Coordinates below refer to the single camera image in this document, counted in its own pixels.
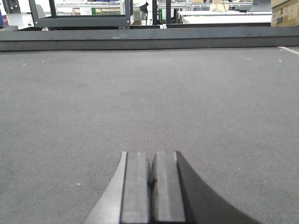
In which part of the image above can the black metal frame cart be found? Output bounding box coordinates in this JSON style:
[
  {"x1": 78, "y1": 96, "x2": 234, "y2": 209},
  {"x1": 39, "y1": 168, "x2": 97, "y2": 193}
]
[{"x1": 29, "y1": 0, "x2": 134, "y2": 30}]

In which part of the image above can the white background table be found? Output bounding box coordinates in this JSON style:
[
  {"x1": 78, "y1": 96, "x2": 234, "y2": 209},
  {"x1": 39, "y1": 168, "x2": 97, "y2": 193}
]
[{"x1": 178, "y1": 11, "x2": 272, "y2": 24}]

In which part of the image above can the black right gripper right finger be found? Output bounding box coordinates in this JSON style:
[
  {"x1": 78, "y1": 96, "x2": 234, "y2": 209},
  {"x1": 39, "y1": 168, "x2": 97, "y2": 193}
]
[{"x1": 151, "y1": 151, "x2": 258, "y2": 224}]

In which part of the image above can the cardboard box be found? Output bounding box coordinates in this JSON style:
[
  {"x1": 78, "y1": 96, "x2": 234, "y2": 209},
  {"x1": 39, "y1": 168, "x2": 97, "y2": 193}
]
[{"x1": 271, "y1": 0, "x2": 299, "y2": 27}]

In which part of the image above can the dark grey table mat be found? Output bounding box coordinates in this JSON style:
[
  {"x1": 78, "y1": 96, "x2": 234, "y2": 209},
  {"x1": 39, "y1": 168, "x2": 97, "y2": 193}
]
[{"x1": 0, "y1": 47, "x2": 299, "y2": 224}]

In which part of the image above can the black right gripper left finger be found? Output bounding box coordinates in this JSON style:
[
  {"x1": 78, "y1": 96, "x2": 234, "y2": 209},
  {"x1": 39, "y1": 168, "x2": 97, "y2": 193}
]
[{"x1": 85, "y1": 152, "x2": 150, "y2": 224}]

